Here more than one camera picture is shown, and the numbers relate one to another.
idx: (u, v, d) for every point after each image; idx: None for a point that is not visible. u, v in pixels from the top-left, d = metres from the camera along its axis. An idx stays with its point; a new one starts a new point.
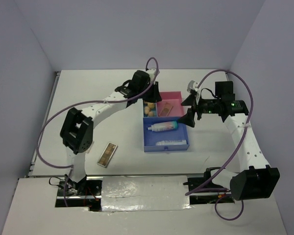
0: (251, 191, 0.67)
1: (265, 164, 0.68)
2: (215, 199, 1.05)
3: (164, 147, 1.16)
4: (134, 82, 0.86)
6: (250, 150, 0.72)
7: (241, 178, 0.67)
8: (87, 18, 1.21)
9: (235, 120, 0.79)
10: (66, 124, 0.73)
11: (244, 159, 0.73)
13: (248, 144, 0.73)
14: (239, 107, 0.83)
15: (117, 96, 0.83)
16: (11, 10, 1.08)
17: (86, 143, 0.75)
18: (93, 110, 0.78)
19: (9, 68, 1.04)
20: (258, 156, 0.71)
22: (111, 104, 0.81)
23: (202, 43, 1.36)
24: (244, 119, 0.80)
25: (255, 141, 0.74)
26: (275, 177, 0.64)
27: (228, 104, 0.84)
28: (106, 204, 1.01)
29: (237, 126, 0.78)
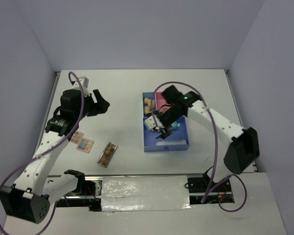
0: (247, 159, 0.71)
1: (241, 129, 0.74)
2: (214, 199, 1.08)
3: (164, 147, 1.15)
4: (65, 107, 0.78)
6: (223, 126, 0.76)
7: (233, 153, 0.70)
8: (87, 17, 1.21)
9: (195, 108, 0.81)
10: (7, 205, 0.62)
11: (223, 137, 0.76)
13: (219, 122, 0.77)
14: (191, 98, 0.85)
15: (51, 140, 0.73)
16: (11, 9, 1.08)
17: (41, 210, 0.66)
18: (29, 176, 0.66)
19: (8, 67, 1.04)
20: (232, 127, 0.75)
22: (47, 156, 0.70)
23: (201, 43, 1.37)
24: (201, 103, 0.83)
25: (221, 117, 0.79)
26: (253, 134, 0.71)
27: (182, 99, 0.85)
28: (106, 204, 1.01)
29: (201, 112, 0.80)
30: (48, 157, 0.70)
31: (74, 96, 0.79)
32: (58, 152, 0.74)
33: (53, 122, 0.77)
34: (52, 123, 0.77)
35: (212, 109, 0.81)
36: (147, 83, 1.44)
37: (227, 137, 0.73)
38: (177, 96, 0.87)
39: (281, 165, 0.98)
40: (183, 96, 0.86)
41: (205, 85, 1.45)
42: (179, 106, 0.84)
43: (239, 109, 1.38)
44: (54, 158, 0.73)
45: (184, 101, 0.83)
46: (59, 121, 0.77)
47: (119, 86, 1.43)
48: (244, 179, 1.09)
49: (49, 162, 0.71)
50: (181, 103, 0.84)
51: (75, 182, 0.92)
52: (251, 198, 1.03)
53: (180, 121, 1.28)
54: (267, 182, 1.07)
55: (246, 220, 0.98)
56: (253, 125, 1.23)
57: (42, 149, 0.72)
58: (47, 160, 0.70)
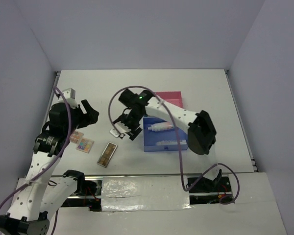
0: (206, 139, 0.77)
1: (194, 114, 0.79)
2: (214, 199, 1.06)
3: (164, 147, 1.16)
4: (55, 122, 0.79)
6: (178, 114, 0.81)
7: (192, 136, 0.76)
8: (87, 18, 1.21)
9: (151, 105, 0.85)
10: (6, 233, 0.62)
11: (181, 125, 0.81)
13: (175, 112, 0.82)
14: (144, 96, 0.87)
15: (40, 162, 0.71)
16: (11, 10, 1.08)
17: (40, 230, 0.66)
18: (22, 203, 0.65)
19: (8, 67, 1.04)
20: (187, 114, 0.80)
22: (38, 180, 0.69)
23: (201, 44, 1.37)
24: (156, 99, 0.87)
25: (175, 106, 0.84)
26: (205, 115, 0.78)
27: (136, 100, 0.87)
28: (106, 204, 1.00)
29: (157, 107, 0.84)
30: (40, 181, 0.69)
31: (62, 110, 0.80)
32: (50, 174, 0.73)
33: (41, 140, 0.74)
34: (40, 141, 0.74)
35: (167, 102, 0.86)
36: (147, 83, 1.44)
37: (185, 124, 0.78)
38: (132, 98, 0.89)
39: (281, 165, 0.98)
40: (137, 97, 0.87)
41: (205, 85, 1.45)
42: (136, 107, 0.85)
43: (239, 109, 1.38)
44: (47, 180, 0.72)
45: (139, 101, 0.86)
46: (47, 138, 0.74)
47: (119, 86, 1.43)
48: (244, 179, 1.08)
49: (41, 186, 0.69)
50: (138, 104, 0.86)
51: (74, 186, 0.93)
52: (251, 198, 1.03)
53: None
54: (267, 182, 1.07)
55: (245, 220, 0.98)
56: (253, 125, 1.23)
57: (33, 173, 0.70)
58: (39, 184, 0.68)
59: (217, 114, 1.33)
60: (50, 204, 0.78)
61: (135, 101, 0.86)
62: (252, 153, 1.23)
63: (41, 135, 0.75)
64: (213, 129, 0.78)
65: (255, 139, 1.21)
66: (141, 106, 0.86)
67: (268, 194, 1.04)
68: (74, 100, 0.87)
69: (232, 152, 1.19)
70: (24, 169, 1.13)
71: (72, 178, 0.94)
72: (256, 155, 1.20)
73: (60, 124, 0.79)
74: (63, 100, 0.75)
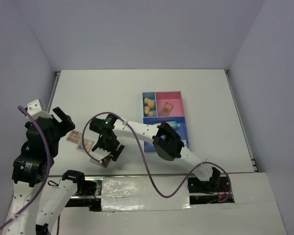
0: (172, 148, 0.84)
1: (156, 127, 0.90)
2: (214, 199, 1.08)
3: None
4: (33, 143, 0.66)
6: (142, 130, 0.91)
7: (159, 148, 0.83)
8: (87, 17, 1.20)
9: (117, 127, 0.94)
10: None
11: (147, 138, 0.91)
13: (138, 128, 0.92)
14: (110, 120, 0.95)
15: (24, 193, 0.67)
16: (11, 9, 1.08)
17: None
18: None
19: (8, 67, 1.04)
20: (150, 129, 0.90)
22: (26, 212, 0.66)
23: (201, 43, 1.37)
24: (120, 120, 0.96)
25: (138, 123, 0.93)
26: (167, 126, 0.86)
27: (103, 125, 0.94)
28: (106, 204, 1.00)
29: (123, 128, 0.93)
30: (28, 212, 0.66)
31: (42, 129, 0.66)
32: (37, 201, 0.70)
33: (18, 167, 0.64)
34: (18, 169, 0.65)
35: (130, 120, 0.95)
36: (147, 83, 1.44)
37: (150, 138, 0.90)
38: (99, 124, 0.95)
39: (282, 165, 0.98)
40: (104, 122, 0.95)
41: (205, 85, 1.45)
42: (105, 132, 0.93)
43: (239, 109, 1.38)
44: (34, 208, 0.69)
45: (107, 126, 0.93)
46: (25, 164, 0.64)
47: (119, 86, 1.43)
48: (245, 179, 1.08)
49: (30, 216, 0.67)
50: (106, 129, 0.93)
51: (74, 188, 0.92)
52: (251, 198, 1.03)
53: (180, 121, 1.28)
54: (266, 182, 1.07)
55: (245, 219, 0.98)
56: (253, 125, 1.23)
57: (17, 204, 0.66)
58: (27, 216, 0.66)
59: (217, 114, 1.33)
60: (50, 215, 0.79)
61: (102, 126, 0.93)
62: (252, 153, 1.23)
63: (18, 159, 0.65)
64: (176, 136, 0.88)
65: (255, 139, 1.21)
66: (109, 130, 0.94)
67: (268, 194, 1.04)
68: (45, 111, 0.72)
69: (232, 152, 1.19)
70: None
71: (72, 181, 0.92)
72: (256, 154, 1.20)
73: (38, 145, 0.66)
74: (31, 119, 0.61)
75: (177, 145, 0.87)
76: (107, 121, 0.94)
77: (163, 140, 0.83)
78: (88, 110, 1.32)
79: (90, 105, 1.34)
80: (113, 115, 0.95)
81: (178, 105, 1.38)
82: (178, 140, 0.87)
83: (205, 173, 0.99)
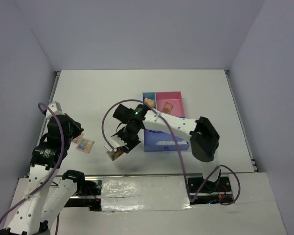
0: (210, 147, 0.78)
1: (194, 121, 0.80)
2: (214, 199, 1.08)
3: (164, 147, 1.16)
4: (53, 133, 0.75)
6: (177, 125, 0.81)
7: (196, 146, 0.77)
8: (87, 17, 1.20)
9: (148, 119, 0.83)
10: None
11: (183, 135, 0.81)
13: (173, 123, 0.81)
14: (139, 110, 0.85)
15: (38, 176, 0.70)
16: (11, 10, 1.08)
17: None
18: (22, 218, 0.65)
19: (9, 67, 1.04)
20: (186, 122, 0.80)
22: (37, 195, 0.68)
23: (201, 43, 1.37)
24: (152, 111, 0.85)
25: (173, 117, 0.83)
26: (205, 122, 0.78)
27: (133, 115, 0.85)
28: (106, 204, 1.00)
29: (155, 121, 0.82)
30: (39, 195, 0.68)
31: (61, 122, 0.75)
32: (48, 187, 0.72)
33: (37, 153, 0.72)
34: (37, 155, 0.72)
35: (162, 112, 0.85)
36: (147, 83, 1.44)
37: (186, 133, 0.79)
38: (129, 113, 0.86)
39: (281, 165, 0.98)
40: (134, 112, 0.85)
41: (205, 85, 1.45)
42: (134, 124, 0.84)
43: (239, 109, 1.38)
44: (45, 194, 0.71)
45: (136, 117, 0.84)
46: (44, 150, 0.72)
47: (119, 86, 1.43)
48: (244, 179, 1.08)
49: (40, 199, 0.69)
50: (134, 119, 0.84)
51: (75, 188, 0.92)
52: (251, 198, 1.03)
53: None
54: (266, 182, 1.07)
55: (245, 219, 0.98)
56: (253, 125, 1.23)
57: (30, 186, 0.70)
58: (38, 199, 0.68)
59: (218, 114, 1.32)
60: (50, 212, 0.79)
61: (132, 116, 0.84)
62: (252, 153, 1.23)
63: (37, 147, 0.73)
64: (215, 133, 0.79)
65: (254, 139, 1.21)
66: (138, 122, 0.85)
67: (268, 194, 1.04)
68: (61, 111, 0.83)
69: (232, 152, 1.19)
70: (23, 169, 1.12)
71: (72, 180, 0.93)
72: (256, 155, 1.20)
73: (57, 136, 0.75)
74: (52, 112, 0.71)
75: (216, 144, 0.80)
76: (136, 111, 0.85)
77: (202, 138, 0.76)
78: (88, 110, 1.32)
79: (89, 105, 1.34)
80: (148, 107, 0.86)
81: (178, 105, 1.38)
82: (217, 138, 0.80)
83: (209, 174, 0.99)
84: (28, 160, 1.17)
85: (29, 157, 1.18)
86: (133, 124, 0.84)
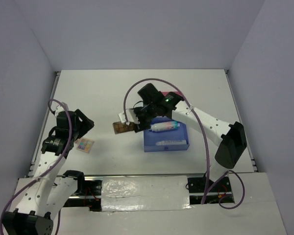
0: (235, 153, 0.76)
1: (228, 125, 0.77)
2: (215, 199, 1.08)
3: (164, 147, 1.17)
4: (61, 126, 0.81)
6: (210, 124, 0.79)
7: (223, 150, 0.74)
8: (87, 17, 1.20)
9: (179, 110, 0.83)
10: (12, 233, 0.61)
11: (213, 135, 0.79)
13: (205, 121, 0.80)
14: (171, 98, 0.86)
15: (49, 160, 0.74)
16: (11, 10, 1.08)
17: (46, 229, 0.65)
18: (30, 199, 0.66)
19: (9, 67, 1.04)
20: (219, 124, 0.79)
22: (46, 177, 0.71)
23: (201, 43, 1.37)
24: (184, 103, 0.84)
25: (208, 116, 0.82)
26: (241, 129, 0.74)
27: (163, 102, 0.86)
28: (106, 204, 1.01)
29: (185, 113, 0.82)
30: (48, 177, 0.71)
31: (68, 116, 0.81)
32: (56, 173, 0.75)
33: (48, 143, 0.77)
34: (48, 145, 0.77)
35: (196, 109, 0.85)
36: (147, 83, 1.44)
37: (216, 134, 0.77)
38: (159, 98, 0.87)
39: (281, 165, 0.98)
40: (164, 99, 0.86)
41: (205, 85, 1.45)
42: (162, 109, 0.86)
43: (239, 109, 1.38)
44: (53, 178, 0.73)
45: (166, 104, 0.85)
46: (54, 140, 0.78)
47: (119, 86, 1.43)
48: (244, 179, 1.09)
49: (49, 183, 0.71)
50: (164, 106, 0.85)
51: (74, 186, 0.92)
52: (251, 198, 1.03)
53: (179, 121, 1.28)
54: (266, 182, 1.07)
55: (245, 219, 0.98)
56: (253, 125, 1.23)
57: (40, 171, 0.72)
58: (47, 180, 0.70)
59: (218, 114, 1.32)
60: (52, 205, 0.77)
61: (162, 102, 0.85)
62: (252, 153, 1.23)
63: (47, 138, 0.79)
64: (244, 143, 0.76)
65: (254, 139, 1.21)
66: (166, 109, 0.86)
67: (268, 194, 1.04)
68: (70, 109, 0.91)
69: None
70: (23, 169, 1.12)
71: (72, 178, 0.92)
72: (256, 155, 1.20)
73: (64, 129, 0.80)
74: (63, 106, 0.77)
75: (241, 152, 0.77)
76: (167, 99, 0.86)
77: (232, 144, 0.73)
78: (88, 111, 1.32)
79: (89, 106, 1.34)
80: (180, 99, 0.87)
81: None
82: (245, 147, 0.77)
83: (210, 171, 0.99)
84: (28, 160, 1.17)
85: (29, 157, 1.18)
86: (161, 108, 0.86)
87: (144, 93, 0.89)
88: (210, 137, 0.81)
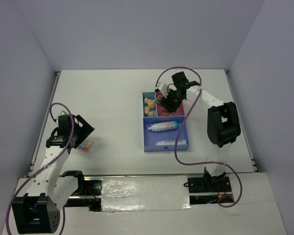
0: (224, 130, 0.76)
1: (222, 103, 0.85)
2: (214, 199, 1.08)
3: (164, 147, 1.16)
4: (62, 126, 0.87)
6: (208, 99, 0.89)
7: (210, 120, 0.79)
8: (86, 17, 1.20)
9: (190, 89, 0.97)
10: (20, 220, 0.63)
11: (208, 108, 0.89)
13: (206, 97, 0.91)
14: (191, 83, 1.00)
15: (54, 151, 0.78)
16: (11, 10, 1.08)
17: (54, 218, 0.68)
18: (39, 183, 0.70)
19: (9, 68, 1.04)
20: (216, 100, 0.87)
22: (54, 165, 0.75)
23: (202, 43, 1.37)
24: (197, 85, 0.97)
25: (210, 95, 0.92)
26: (232, 107, 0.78)
27: (183, 84, 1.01)
28: (106, 204, 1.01)
29: (194, 90, 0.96)
30: (55, 166, 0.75)
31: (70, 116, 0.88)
32: (61, 163, 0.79)
33: (52, 138, 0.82)
34: (51, 140, 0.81)
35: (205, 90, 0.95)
36: (147, 83, 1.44)
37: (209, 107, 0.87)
38: (182, 82, 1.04)
39: (281, 165, 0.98)
40: (184, 82, 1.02)
41: (205, 85, 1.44)
42: (180, 91, 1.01)
43: (240, 109, 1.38)
44: (59, 167, 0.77)
45: (184, 85, 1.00)
46: (58, 137, 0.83)
47: (119, 86, 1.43)
48: (245, 178, 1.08)
49: (56, 170, 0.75)
50: (182, 88, 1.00)
51: (75, 185, 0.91)
52: (251, 198, 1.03)
53: (180, 121, 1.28)
54: (267, 182, 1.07)
55: (245, 219, 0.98)
56: (253, 125, 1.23)
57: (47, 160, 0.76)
58: (55, 168, 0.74)
59: None
60: (57, 198, 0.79)
61: (182, 84, 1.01)
62: (252, 153, 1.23)
63: (51, 136, 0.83)
64: (237, 126, 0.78)
65: (254, 139, 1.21)
66: (183, 91, 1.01)
67: (268, 194, 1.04)
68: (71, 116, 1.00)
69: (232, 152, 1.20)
70: (23, 169, 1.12)
71: (72, 176, 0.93)
72: (256, 155, 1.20)
73: (66, 129, 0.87)
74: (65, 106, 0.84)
75: (232, 131, 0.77)
76: (188, 83, 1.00)
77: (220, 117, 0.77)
78: (88, 111, 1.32)
79: (89, 106, 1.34)
80: (196, 84, 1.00)
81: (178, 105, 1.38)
82: (236, 127, 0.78)
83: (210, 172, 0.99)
84: (28, 160, 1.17)
85: (29, 157, 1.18)
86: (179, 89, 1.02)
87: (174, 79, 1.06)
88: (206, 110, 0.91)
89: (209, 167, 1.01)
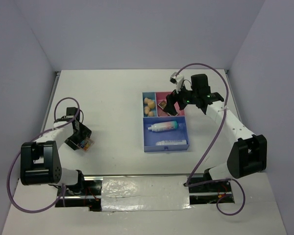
0: (248, 164, 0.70)
1: (251, 134, 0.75)
2: (214, 199, 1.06)
3: (164, 147, 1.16)
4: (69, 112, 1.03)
6: (234, 126, 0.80)
7: (234, 153, 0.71)
8: (87, 17, 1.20)
9: (214, 106, 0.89)
10: (25, 166, 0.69)
11: (232, 136, 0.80)
13: (232, 123, 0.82)
14: (213, 96, 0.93)
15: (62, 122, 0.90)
16: (11, 11, 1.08)
17: (56, 170, 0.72)
18: (47, 136, 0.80)
19: (8, 68, 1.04)
20: (243, 129, 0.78)
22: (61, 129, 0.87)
23: (202, 43, 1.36)
24: (221, 103, 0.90)
25: (236, 119, 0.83)
26: (261, 142, 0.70)
27: (204, 96, 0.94)
28: (106, 204, 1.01)
29: (217, 111, 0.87)
30: (62, 129, 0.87)
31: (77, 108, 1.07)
32: (66, 132, 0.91)
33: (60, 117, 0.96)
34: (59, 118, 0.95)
35: (229, 110, 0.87)
36: (147, 83, 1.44)
37: (235, 138, 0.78)
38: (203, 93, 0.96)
39: (281, 166, 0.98)
40: (206, 95, 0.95)
41: None
42: (199, 102, 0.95)
43: (239, 109, 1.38)
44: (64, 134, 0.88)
45: (206, 99, 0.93)
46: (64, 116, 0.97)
47: (119, 86, 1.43)
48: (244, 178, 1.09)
49: (62, 133, 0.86)
50: (203, 100, 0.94)
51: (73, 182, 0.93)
52: (251, 198, 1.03)
53: (179, 121, 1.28)
54: (266, 182, 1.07)
55: (245, 220, 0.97)
56: (253, 125, 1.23)
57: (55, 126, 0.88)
58: (61, 131, 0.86)
59: None
60: None
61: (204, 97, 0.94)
62: None
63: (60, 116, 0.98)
64: (262, 161, 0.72)
65: None
66: (204, 103, 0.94)
67: (268, 194, 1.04)
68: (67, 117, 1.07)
69: None
70: None
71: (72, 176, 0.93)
72: None
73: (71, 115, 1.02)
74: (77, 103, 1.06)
75: (255, 166, 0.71)
76: (209, 95, 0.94)
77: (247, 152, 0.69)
78: (88, 111, 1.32)
79: (89, 105, 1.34)
80: (219, 98, 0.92)
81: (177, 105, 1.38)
82: (261, 162, 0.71)
83: (210, 171, 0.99)
84: None
85: None
86: (199, 101, 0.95)
87: (194, 81, 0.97)
88: (231, 138, 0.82)
89: (211, 169, 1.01)
